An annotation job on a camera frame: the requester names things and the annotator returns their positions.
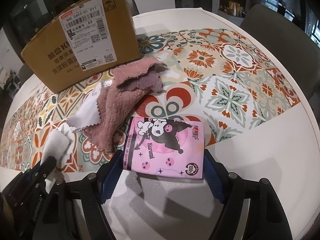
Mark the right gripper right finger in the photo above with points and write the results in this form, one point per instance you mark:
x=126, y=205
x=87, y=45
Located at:
x=215, y=174

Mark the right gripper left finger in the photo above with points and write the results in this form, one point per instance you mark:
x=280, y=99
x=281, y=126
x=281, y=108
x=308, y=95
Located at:
x=108, y=176

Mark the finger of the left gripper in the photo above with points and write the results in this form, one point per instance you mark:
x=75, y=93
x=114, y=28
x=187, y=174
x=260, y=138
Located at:
x=47, y=167
x=32, y=171

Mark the pink Kuromi tissue pack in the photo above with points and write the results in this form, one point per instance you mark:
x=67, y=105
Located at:
x=165, y=148

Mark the white zigzag edge cloth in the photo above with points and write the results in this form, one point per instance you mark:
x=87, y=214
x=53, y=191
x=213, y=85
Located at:
x=88, y=114

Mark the white shelf cart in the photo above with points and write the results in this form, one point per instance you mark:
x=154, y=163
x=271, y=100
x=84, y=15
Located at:
x=10, y=81

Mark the dusty pink fuzzy cloth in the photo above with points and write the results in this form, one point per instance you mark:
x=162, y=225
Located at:
x=131, y=82

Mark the patterned tile tablecloth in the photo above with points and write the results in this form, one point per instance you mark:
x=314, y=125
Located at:
x=258, y=124

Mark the brown cardboard box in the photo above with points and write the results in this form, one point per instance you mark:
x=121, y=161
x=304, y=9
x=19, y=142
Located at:
x=87, y=38

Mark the grey chair right side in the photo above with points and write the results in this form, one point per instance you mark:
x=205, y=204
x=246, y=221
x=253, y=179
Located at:
x=288, y=43

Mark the white low tv cabinet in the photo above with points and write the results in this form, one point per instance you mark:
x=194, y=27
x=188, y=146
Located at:
x=232, y=10

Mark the grey chair behind table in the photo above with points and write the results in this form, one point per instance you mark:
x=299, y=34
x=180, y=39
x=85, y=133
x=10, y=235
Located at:
x=133, y=7

